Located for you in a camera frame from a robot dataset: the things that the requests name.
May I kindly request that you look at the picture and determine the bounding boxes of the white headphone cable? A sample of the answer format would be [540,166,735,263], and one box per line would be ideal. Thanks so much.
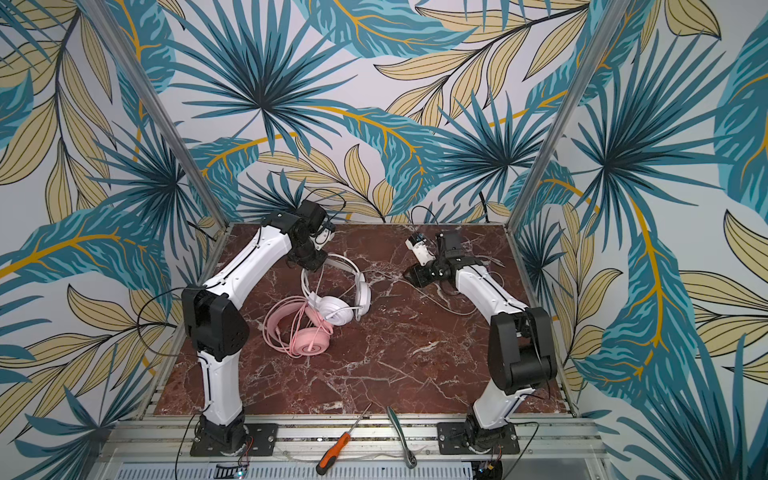
[389,254,511,319]

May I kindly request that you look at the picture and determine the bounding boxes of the white headphones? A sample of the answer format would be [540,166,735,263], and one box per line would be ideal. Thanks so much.
[300,253,372,326]

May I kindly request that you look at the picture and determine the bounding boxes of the pink cat-ear headphones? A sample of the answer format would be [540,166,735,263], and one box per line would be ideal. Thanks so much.
[262,296,333,359]

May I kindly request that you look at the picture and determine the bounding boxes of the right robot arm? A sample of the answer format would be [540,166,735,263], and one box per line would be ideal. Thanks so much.
[404,231,558,453]

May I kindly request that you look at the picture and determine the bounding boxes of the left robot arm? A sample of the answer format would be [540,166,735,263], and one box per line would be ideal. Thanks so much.
[181,200,328,455]

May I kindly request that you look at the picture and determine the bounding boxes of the metal pliers tool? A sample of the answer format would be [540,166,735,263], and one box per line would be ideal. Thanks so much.
[386,406,418,469]

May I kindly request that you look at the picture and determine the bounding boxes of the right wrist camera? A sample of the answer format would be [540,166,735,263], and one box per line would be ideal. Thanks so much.
[405,232,435,266]

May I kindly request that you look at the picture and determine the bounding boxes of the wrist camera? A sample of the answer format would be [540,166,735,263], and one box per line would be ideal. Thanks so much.
[405,232,435,266]
[314,222,336,250]

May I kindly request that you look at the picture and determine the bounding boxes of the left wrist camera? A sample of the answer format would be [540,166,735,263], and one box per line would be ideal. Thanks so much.
[314,222,336,250]

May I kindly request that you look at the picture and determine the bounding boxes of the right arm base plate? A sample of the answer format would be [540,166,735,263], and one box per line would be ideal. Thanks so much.
[436,421,520,455]

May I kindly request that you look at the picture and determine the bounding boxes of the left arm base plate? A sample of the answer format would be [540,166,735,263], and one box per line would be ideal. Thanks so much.
[190,421,278,459]

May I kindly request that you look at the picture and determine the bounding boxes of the orange handle screwdriver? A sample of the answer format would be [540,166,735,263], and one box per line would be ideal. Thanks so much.
[315,403,372,476]

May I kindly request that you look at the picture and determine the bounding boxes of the aluminium frame rail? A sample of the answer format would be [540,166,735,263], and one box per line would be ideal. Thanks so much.
[89,412,610,464]

